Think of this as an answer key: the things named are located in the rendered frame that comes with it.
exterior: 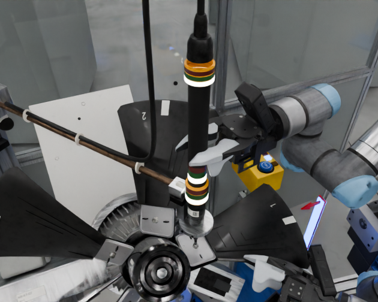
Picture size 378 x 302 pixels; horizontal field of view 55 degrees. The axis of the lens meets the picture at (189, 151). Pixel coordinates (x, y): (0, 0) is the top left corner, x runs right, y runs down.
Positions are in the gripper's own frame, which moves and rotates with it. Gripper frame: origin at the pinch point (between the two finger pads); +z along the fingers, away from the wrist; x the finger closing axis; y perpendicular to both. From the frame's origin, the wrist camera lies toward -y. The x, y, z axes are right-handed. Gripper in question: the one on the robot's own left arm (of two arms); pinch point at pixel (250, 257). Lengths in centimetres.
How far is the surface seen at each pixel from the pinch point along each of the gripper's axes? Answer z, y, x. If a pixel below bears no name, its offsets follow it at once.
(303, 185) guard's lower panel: 5, -112, 106
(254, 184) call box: 11.1, -32.7, 17.8
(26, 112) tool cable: 58, 1, -20
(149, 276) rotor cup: 14.9, 16.0, -6.5
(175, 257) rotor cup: 12.5, 10.2, -6.6
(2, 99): 69, -1, -20
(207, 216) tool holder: 9.9, 0.9, -10.6
